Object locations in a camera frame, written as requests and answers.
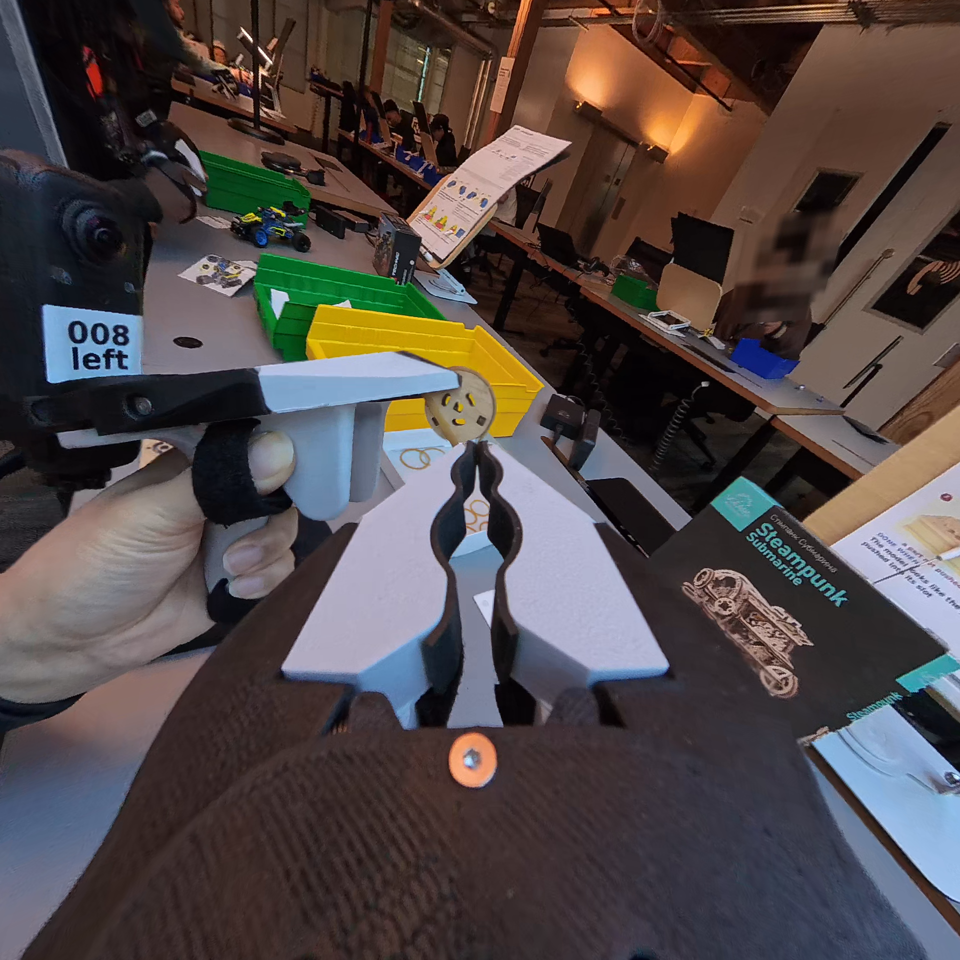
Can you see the yellow rubber band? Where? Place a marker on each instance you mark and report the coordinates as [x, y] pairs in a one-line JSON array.
[[399, 459], [471, 517], [447, 457], [486, 514]]

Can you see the round wooden gear disc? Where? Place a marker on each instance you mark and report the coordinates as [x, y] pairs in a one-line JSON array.
[[484, 409]]

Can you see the blue plastic bin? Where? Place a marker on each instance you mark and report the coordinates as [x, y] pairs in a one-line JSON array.
[[765, 360]]

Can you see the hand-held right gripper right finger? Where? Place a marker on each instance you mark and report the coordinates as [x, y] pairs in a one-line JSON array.
[[577, 615]]

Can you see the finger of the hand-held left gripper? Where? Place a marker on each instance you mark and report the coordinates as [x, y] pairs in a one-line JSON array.
[[337, 386]]

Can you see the black model kit box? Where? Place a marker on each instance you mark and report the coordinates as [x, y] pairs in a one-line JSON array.
[[750, 570]]

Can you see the toy car leaflet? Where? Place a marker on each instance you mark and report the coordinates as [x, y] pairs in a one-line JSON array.
[[217, 274]]

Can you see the wall lamp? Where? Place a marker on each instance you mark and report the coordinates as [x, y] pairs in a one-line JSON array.
[[589, 110], [656, 152]]

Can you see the white cardboard tray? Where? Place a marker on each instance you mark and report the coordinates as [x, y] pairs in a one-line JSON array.
[[667, 321], [480, 541]]

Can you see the pale wooden board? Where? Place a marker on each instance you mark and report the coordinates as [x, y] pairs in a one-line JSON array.
[[686, 296]]

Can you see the black power adapter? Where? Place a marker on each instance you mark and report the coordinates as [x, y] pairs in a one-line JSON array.
[[566, 412], [337, 221]]

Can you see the small green plastic bin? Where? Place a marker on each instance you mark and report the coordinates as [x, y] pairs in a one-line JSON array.
[[636, 294]]

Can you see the black flat pad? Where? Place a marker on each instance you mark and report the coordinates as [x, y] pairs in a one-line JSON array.
[[634, 517]]

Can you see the blue and black toy car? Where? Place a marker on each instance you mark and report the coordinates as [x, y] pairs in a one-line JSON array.
[[270, 229]]

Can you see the instruction poster with wooden board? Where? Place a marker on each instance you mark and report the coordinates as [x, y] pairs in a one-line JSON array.
[[922, 570], [480, 187]]

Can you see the framed wall picture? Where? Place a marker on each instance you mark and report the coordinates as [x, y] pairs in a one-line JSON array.
[[926, 281]]

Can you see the yellow plastic bin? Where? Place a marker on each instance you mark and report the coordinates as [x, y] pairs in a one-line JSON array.
[[480, 420], [420, 341]]

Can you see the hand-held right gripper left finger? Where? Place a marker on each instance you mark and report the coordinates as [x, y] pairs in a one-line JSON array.
[[375, 615]]

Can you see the black stand pole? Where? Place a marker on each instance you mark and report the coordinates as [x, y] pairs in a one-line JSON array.
[[257, 75]]

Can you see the black upright panel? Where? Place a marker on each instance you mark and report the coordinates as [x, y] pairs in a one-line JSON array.
[[701, 247]]

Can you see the small black toy box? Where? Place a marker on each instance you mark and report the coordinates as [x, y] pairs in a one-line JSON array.
[[397, 251]]

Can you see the person's left hand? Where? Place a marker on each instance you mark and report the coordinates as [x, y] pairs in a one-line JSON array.
[[112, 570]]

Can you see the black desk grommet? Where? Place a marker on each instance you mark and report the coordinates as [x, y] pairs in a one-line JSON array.
[[187, 343]]

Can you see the grey desk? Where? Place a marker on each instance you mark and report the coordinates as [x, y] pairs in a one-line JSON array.
[[814, 403], [217, 330]]

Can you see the black round device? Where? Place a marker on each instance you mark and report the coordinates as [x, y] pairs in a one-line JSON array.
[[289, 165]]

